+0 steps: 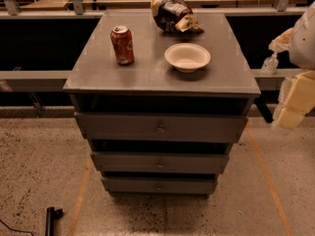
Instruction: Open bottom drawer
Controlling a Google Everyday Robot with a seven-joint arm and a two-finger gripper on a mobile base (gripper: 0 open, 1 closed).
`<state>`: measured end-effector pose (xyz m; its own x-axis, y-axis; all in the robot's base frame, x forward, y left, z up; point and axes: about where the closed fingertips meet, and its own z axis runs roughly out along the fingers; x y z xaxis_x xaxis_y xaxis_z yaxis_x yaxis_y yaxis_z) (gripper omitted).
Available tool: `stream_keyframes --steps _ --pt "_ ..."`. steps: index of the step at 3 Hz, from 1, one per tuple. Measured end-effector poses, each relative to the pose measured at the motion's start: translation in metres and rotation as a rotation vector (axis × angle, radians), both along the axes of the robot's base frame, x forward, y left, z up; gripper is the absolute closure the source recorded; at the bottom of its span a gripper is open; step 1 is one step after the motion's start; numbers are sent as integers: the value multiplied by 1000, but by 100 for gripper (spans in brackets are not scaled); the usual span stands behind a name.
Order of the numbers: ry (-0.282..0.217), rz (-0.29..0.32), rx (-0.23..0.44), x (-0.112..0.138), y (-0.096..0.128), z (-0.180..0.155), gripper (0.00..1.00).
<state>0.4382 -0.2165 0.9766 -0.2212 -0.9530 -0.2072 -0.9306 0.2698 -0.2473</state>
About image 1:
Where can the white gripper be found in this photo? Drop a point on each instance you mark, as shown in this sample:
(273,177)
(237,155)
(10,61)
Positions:
(303,44)

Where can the grey bottom drawer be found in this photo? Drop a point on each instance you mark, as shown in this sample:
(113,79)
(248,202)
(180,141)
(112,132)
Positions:
(159,186)

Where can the grey drawer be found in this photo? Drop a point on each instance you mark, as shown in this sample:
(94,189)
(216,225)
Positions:
(159,162)
(165,128)
(159,186)

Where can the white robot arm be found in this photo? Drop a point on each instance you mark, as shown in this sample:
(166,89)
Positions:
(302,42)

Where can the grey wooden drawer cabinet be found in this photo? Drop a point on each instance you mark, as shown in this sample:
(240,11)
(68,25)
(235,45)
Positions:
(161,147)

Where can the grey middle drawer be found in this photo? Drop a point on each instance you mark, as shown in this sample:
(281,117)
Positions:
(159,162)

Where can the grey top drawer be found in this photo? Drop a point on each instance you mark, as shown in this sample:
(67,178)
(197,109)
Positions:
(165,128)

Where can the grey metal railing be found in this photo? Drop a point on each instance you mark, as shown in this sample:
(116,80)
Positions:
(29,79)

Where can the clear sanitizer pump bottle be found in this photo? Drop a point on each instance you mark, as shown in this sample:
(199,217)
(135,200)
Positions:
(270,65)

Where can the white paper bowl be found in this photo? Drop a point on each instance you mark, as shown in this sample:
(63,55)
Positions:
(187,57)

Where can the crumpled chip bag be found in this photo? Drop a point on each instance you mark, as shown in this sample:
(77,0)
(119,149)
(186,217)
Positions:
(174,16)

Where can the red soda can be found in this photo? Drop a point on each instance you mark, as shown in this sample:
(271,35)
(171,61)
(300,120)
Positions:
(122,42)

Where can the black post on floor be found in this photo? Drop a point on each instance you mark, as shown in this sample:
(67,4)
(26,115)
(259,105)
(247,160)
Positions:
(52,214)

